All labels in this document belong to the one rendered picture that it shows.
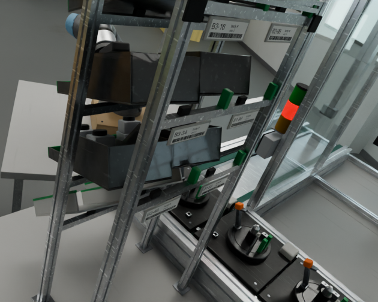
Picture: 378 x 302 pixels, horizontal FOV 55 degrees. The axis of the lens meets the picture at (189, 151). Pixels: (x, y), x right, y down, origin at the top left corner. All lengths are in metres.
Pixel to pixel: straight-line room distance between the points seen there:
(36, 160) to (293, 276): 0.93
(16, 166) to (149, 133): 0.92
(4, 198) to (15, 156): 1.12
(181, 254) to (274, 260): 0.28
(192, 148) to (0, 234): 0.62
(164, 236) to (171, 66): 0.74
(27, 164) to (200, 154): 0.77
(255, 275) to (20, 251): 0.64
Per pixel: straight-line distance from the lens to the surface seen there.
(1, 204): 2.46
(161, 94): 0.45
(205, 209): 1.18
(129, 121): 0.88
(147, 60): 0.53
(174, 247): 1.10
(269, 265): 1.12
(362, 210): 1.85
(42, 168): 1.36
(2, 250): 1.09
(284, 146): 1.18
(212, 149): 0.76
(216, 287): 1.05
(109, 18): 0.59
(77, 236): 1.13
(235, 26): 0.51
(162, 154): 0.65
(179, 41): 0.43
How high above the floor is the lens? 1.69
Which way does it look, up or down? 30 degrees down
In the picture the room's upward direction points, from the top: 21 degrees clockwise
